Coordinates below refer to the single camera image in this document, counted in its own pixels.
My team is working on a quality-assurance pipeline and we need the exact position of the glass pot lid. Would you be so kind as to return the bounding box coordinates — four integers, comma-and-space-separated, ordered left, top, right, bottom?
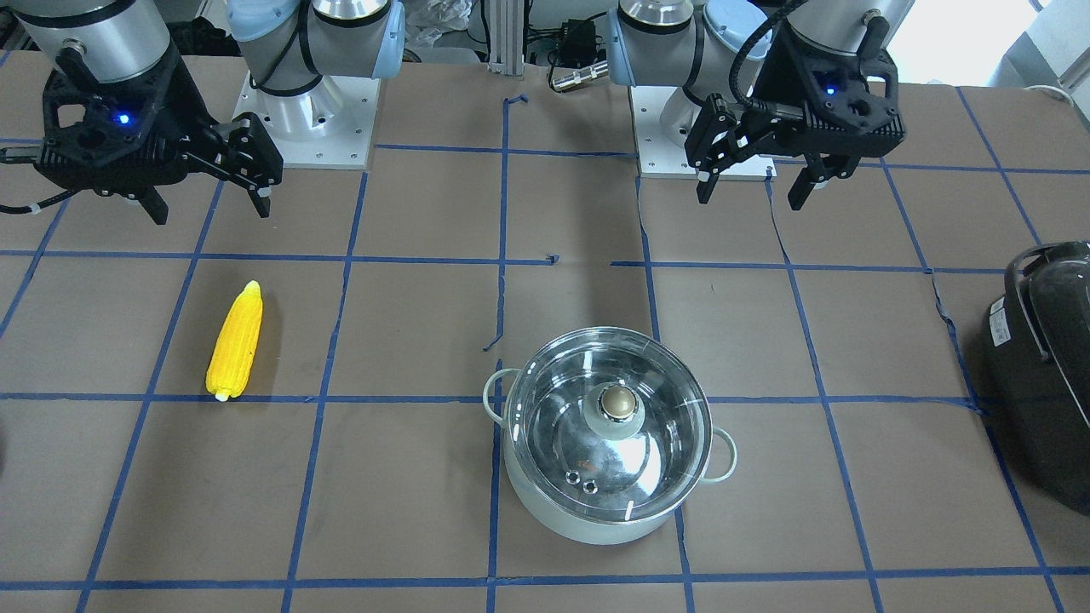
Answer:
504, 326, 713, 520

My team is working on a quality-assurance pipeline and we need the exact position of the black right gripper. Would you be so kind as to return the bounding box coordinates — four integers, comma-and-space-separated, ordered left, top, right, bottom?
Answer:
40, 43, 284, 226

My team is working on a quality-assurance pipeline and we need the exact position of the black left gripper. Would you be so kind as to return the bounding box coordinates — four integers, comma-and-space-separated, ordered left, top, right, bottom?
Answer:
685, 22, 907, 212

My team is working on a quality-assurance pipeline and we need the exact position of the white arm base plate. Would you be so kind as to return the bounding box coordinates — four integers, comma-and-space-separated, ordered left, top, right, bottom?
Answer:
628, 83, 776, 183
235, 75, 384, 170

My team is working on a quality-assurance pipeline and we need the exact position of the dark brown rice cooker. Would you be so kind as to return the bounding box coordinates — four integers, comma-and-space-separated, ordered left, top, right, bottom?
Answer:
984, 241, 1089, 515

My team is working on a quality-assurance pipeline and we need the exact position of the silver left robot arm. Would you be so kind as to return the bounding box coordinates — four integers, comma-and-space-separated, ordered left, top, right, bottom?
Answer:
606, 1, 912, 211

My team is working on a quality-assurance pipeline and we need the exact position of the yellow corn cob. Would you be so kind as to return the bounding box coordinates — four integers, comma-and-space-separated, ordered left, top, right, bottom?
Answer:
205, 280, 264, 401

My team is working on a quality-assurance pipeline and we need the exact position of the aluminium frame post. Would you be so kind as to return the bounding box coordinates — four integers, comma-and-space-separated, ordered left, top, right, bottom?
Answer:
482, 0, 528, 80

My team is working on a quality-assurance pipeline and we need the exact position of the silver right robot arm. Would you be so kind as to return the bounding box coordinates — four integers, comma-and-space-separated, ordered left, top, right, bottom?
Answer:
3, 1, 405, 225

